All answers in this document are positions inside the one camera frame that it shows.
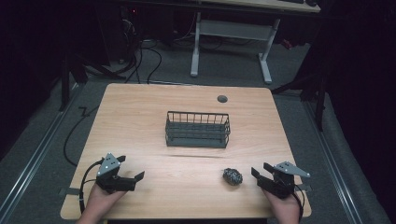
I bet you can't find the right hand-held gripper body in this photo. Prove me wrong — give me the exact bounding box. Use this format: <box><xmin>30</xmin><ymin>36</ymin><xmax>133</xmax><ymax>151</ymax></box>
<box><xmin>257</xmin><ymin>161</ymin><xmax>312</xmax><ymax>200</ymax></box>

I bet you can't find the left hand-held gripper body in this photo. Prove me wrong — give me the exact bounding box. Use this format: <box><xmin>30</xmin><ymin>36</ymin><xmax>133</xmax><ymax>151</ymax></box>
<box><xmin>95</xmin><ymin>152</ymin><xmax>138</xmax><ymax>194</ymax></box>

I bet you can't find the steel wool scrubber ball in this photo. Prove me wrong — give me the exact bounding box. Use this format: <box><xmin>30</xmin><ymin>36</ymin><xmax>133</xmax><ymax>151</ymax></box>
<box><xmin>221</xmin><ymin>167</ymin><xmax>244</xmax><ymax>187</ymax></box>

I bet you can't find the dark wire basket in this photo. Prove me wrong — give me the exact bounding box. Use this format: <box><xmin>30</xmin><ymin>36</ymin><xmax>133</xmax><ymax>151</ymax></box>
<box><xmin>164</xmin><ymin>110</ymin><xmax>232</xmax><ymax>149</ymax></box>

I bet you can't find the person's left hand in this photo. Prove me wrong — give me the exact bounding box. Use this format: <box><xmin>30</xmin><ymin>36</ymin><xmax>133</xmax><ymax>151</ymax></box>
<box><xmin>87</xmin><ymin>183</ymin><xmax>127</xmax><ymax>217</ymax></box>

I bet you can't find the person's right hand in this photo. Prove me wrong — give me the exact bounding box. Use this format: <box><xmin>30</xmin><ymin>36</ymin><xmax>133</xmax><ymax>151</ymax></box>
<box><xmin>262</xmin><ymin>188</ymin><xmax>302</xmax><ymax>218</ymax></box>

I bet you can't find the black stand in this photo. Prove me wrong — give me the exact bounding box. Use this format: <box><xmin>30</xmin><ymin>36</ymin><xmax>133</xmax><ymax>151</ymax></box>
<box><xmin>58</xmin><ymin>52</ymin><xmax>127</xmax><ymax>113</ymax></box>
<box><xmin>271</xmin><ymin>62</ymin><xmax>328</xmax><ymax>133</ymax></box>

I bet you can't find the dark computer tower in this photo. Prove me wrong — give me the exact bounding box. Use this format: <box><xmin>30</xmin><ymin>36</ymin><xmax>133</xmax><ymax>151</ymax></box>
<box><xmin>120</xmin><ymin>6</ymin><xmax>143</xmax><ymax>64</ymax></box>

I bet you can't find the white-framed wooden desk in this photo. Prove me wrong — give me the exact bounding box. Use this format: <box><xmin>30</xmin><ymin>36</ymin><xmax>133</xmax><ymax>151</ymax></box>
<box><xmin>190</xmin><ymin>0</ymin><xmax>321</xmax><ymax>85</ymax></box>

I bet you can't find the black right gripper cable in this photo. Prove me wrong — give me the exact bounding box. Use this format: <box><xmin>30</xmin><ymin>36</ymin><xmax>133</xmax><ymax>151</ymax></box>
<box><xmin>291</xmin><ymin>184</ymin><xmax>306</xmax><ymax>220</ymax></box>

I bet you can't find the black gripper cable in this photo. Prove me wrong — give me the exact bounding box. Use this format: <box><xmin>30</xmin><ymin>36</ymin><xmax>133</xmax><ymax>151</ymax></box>
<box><xmin>291</xmin><ymin>184</ymin><xmax>306</xmax><ymax>220</ymax></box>
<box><xmin>78</xmin><ymin>159</ymin><xmax>105</xmax><ymax>215</ymax></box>

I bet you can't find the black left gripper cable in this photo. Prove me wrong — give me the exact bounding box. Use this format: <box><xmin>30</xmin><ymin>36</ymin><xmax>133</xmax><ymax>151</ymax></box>
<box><xmin>78</xmin><ymin>159</ymin><xmax>105</xmax><ymax>215</ymax></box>

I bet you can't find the metal floor rail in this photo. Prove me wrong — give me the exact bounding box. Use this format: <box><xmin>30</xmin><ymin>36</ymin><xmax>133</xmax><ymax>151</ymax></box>
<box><xmin>303</xmin><ymin>101</ymin><xmax>363</xmax><ymax>224</ymax></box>
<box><xmin>0</xmin><ymin>83</ymin><xmax>85</xmax><ymax>218</ymax></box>

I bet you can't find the black floor cable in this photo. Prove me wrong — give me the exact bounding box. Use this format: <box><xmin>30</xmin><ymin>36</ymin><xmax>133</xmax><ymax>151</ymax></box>
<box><xmin>63</xmin><ymin>105</ymin><xmax>101</xmax><ymax>168</ymax></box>

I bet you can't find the bundle of black cables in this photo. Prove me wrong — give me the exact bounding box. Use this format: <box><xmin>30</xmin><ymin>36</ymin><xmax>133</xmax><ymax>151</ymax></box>
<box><xmin>120</xmin><ymin>18</ymin><xmax>163</xmax><ymax>85</ymax></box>

